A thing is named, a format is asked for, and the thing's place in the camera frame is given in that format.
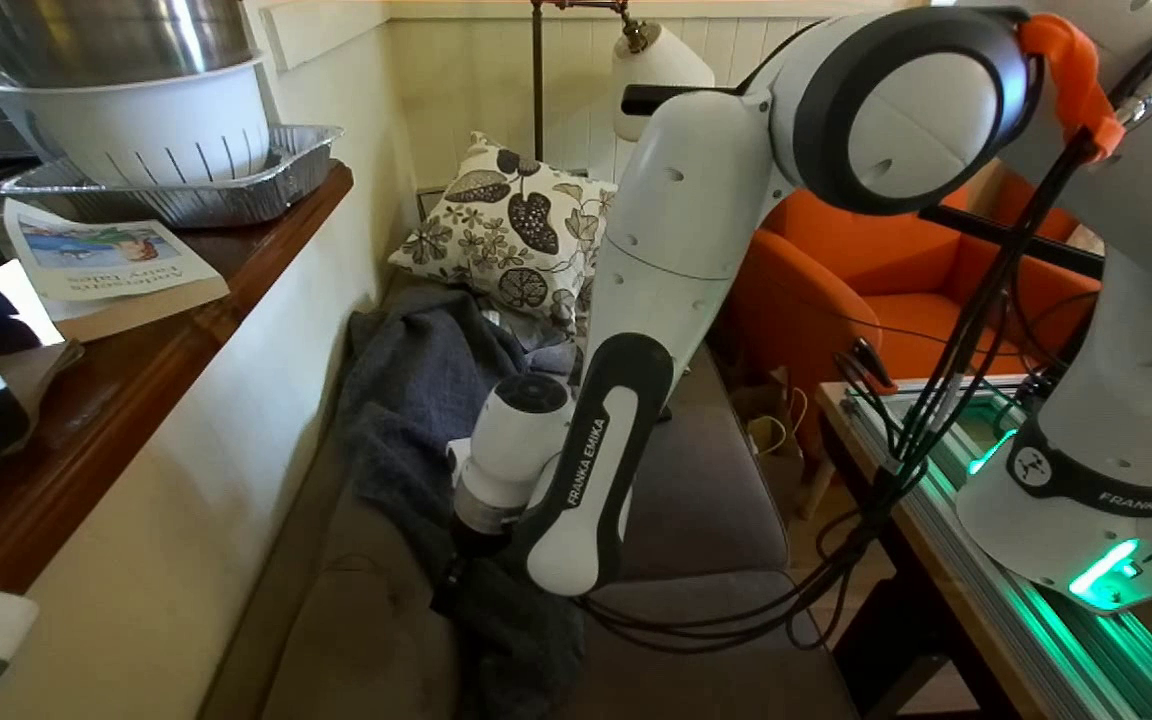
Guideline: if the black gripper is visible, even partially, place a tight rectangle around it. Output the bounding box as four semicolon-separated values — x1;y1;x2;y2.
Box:
430;526;514;611

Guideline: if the dark blue grey blanket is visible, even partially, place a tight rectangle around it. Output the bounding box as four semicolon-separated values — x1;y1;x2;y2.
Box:
330;286;593;720

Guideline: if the light grey cloth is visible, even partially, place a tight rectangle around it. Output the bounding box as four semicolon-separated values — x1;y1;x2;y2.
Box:
478;307;589;379

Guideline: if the brown fabric sofa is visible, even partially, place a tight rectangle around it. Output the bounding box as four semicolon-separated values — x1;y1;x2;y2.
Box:
199;218;860;720

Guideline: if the brown paper bag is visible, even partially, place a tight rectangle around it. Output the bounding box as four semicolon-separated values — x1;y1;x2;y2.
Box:
738;375;819;526

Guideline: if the large leaf print pillow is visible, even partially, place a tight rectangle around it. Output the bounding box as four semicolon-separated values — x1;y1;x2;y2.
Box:
388;129;620;333

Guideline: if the wooden counter ledge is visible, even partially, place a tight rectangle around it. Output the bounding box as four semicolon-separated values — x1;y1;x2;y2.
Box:
0;162;355;599

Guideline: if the aluminium foil tray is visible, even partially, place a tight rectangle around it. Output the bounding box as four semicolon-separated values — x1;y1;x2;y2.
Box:
0;124;345;233

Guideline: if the paperback book with picture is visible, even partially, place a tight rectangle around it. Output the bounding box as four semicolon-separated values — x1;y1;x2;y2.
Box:
0;196;230;348

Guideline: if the orange armchair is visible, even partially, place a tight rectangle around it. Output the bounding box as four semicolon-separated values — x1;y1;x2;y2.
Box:
967;166;1087;251
730;185;1107;396

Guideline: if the table with aluminium rails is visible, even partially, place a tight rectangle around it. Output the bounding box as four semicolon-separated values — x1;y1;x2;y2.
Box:
810;375;1152;720

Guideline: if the floor lamp with white shade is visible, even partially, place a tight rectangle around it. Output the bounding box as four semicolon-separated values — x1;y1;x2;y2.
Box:
529;0;719;174

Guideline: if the white plastic colander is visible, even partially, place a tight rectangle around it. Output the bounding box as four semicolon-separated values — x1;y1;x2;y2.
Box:
0;56;284;191

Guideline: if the steel mixing bowl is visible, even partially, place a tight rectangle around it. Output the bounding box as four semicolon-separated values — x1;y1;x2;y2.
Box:
0;0;265;93

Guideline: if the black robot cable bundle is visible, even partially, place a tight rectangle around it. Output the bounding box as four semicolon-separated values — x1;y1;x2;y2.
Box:
573;0;1152;657

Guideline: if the black bar camera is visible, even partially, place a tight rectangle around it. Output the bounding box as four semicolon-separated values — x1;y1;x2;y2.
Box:
620;82;702;120

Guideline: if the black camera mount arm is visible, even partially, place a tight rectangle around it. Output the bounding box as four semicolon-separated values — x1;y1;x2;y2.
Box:
953;202;1107;264

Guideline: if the orange cable clamp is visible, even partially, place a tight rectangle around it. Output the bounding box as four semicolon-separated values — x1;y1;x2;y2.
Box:
1014;11;1126;166

